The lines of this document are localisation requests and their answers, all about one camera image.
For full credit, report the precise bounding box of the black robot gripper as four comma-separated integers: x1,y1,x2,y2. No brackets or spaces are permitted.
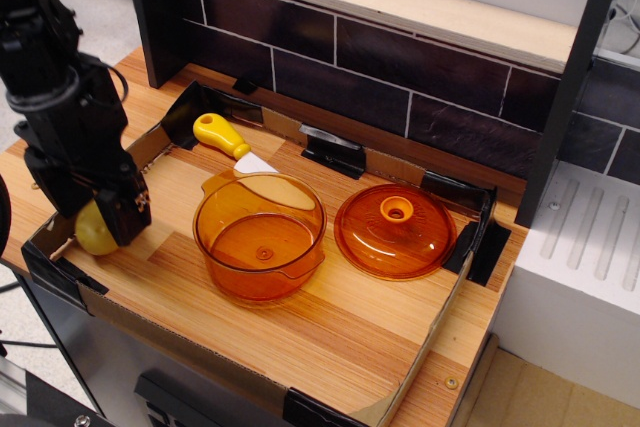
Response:
14,54,151,247

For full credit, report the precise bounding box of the yellow toy potato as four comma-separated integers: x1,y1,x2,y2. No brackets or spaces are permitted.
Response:
75,201,119,256

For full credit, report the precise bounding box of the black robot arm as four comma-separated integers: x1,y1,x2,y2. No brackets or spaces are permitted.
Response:
1,0,151,246

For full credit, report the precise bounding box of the orange transparent plastic pot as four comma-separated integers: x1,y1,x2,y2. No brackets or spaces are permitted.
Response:
193,170,327,302

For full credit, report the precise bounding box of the orange transparent pot lid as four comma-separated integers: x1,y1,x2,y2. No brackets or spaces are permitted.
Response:
334,184,458,280

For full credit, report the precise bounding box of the cardboard fence with black tape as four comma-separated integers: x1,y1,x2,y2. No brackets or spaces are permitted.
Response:
20,83,513,426

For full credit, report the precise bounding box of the dark tiled backsplash shelf unit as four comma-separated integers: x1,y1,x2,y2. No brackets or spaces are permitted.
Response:
134,0,639,223

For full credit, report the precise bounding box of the white toy sink drainboard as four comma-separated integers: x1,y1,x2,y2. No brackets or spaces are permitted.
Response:
493,162,639,407

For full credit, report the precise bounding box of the yellow handled toy knife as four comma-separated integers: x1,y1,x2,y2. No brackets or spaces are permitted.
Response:
192,113,277,174

